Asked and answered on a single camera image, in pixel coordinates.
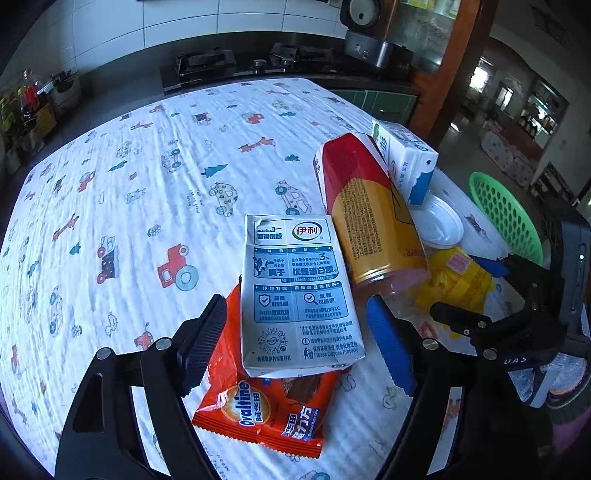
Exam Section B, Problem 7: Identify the bottle with red yellow label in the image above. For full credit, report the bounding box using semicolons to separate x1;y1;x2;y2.
313;132;431;297

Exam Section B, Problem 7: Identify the green plastic basket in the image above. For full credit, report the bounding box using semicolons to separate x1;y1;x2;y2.
468;171;545;267

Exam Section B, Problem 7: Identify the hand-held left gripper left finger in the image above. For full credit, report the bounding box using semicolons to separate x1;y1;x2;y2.
54;293;228;480

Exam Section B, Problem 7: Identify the blue white milk carton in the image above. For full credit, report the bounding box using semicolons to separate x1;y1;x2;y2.
371;119;440;206

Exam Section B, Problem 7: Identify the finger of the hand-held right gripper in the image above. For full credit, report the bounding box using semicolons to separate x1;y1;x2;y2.
429;301;532;344
470;253;561;301

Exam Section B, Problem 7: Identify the white plastic lid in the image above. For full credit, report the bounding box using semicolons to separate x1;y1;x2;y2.
410;196;465;250

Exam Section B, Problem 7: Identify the printed white tablecloth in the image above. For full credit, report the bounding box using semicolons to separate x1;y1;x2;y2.
0;76;546;480

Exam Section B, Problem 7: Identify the orange red snack wrapper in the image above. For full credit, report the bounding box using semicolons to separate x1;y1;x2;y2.
191;281;343;460

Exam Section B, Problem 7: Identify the black rice cooker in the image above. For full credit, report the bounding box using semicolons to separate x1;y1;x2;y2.
340;0;414;71

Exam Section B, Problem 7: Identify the yellow wrapper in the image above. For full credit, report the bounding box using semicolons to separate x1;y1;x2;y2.
414;246;496;334

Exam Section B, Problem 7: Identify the grey white milk carton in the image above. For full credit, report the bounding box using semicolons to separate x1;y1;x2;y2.
241;214;367;380

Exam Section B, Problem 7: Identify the cluster of seasoning bottles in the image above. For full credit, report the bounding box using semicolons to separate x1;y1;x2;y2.
0;68;85;155

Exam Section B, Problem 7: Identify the green kitchen cabinet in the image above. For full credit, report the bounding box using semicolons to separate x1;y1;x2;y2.
332;88;419;126

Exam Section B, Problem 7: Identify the black gas stove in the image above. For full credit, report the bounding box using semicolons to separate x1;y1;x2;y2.
160;41;352;96

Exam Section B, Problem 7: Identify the shoe rack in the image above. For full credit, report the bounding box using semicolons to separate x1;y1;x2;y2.
531;161;579;205

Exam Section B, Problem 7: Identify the wooden glass door cabinet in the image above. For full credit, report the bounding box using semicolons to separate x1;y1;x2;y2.
397;0;491;141

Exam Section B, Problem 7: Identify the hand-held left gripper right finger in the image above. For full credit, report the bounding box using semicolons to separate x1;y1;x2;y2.
367;295;550;480

